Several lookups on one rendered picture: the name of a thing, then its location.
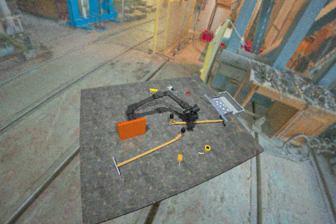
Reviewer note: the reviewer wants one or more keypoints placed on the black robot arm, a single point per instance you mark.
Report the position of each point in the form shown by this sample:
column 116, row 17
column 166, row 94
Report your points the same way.
column 189, row 112

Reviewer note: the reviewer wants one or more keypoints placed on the yellow ring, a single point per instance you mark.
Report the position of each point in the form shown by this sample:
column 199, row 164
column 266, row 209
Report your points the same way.
column 207, row 148

